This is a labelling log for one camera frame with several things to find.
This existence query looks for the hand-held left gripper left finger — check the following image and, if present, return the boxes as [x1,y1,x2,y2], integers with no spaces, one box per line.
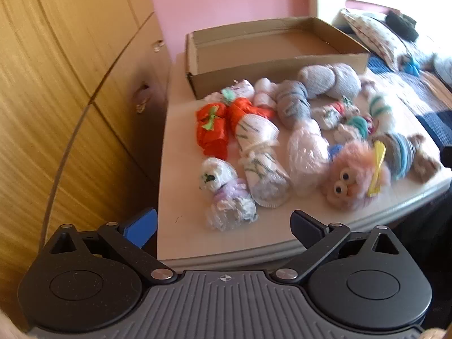
[44,208,178,285]

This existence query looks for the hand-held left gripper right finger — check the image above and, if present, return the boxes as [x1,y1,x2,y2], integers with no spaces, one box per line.
[271,210,401,285]

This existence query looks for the brown sock roll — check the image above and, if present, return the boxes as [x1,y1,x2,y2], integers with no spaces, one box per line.
[413,133,441,184]

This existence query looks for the grey blue striped sock roll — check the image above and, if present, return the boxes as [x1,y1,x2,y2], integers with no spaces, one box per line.
[373,132,419,181]

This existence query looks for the pink furry toy with eyes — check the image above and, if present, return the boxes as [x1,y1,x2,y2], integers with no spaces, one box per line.
[321,140,392,212]

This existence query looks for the white teal-striped sock bundle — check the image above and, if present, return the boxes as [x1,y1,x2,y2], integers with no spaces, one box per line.
[359,81,397,133]

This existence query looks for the white grey-striped sock roll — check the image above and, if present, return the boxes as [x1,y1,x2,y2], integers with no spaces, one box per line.
[236,116,292,208]

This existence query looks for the white lilac bundle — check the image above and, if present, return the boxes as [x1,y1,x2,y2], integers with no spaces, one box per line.
[199,157,258,231]

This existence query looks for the small orange bundle green bow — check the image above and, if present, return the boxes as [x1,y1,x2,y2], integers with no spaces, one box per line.
[196,102,231,159]

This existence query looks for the cardboard box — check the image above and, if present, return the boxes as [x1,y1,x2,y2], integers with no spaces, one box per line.
[186,16,370,100]

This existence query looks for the blue patterned blanket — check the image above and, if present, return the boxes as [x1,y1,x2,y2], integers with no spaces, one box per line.
[366,56,452,151]

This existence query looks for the small blue toy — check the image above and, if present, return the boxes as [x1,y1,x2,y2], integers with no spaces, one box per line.
[402,55,421,75]

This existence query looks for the white floral sock bundle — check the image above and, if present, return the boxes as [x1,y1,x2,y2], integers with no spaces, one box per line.
[314,96,355,130]

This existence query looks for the dark grey sock roll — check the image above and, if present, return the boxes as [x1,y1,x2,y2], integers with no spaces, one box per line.
[275,79,312,128]

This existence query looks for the floral pillow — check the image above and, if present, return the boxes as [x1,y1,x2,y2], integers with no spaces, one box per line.
[340,8,413,72]

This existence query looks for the large orange wrapped bundle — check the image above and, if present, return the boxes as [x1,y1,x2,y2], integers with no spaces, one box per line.
[227,97,277,129]

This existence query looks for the black cloth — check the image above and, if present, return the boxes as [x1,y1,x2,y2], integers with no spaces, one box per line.
[384,11,420,40]

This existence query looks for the wooden wardrobe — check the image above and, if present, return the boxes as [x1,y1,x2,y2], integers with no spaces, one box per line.
[0,0,174,329]

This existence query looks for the light grey sock pair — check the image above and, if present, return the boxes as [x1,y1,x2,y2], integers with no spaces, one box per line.
[297,62,361,100]

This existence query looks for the small white sock roll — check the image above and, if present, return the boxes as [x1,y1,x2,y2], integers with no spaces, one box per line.
[253,77,279,109]

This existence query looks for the white bundle with green bow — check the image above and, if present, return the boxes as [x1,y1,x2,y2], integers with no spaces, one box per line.
[206,79,255,106]

